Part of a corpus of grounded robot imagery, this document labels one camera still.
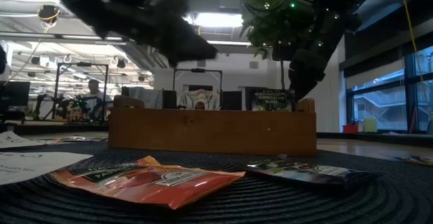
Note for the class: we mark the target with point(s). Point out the grey chair back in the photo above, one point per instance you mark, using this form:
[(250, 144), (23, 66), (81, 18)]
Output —
[(145, 97)]

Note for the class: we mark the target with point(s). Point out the green plant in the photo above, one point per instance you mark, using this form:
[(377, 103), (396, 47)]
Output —
[(267, 24)]

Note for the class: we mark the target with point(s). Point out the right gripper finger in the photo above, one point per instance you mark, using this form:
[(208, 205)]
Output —
[(306, 71)]

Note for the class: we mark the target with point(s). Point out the white orange Tazo tea packet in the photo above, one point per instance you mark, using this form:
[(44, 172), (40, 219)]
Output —
[(34, 166), (17, 140)]

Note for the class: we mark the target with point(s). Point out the black monitor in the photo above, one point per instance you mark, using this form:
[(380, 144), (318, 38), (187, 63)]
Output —
[(15, 95)]

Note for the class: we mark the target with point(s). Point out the person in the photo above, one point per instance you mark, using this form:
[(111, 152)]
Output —
[(96, 99)]

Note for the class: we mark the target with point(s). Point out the black camera gantry frame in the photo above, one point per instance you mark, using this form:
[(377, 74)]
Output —
[(198, 70)]

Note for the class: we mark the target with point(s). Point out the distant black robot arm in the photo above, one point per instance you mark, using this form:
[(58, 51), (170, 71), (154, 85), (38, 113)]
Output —
[(61, 104)]

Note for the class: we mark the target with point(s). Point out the white garment on chair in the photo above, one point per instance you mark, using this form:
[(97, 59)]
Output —
[(199, 97)]

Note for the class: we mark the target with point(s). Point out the red box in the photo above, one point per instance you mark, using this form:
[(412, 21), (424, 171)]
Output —
[(350, 128)]

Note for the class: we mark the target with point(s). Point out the round dark woven placemat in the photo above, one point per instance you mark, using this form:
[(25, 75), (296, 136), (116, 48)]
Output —
[(304, 203)]

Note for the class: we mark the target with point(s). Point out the green container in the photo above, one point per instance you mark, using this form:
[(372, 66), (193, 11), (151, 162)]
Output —
[(370, 126)]

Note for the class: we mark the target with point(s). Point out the black robot station frame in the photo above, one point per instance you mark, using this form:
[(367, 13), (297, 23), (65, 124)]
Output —
[(81, 64)]

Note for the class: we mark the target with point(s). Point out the bright ceiling light panel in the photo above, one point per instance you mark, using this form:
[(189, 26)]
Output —
[(220, 20)]

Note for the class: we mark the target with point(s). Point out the long ceiling light strip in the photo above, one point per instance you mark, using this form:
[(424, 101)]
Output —
[(78, 37)]

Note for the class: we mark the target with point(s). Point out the wooden three-compartment tea tray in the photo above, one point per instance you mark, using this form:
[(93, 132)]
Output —
[(213, 132)]

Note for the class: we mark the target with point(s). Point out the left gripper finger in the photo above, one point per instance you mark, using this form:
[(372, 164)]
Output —
[(189, 44)]

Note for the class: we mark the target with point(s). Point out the round black ceiling device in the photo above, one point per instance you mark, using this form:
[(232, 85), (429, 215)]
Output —
[(48, 13)]

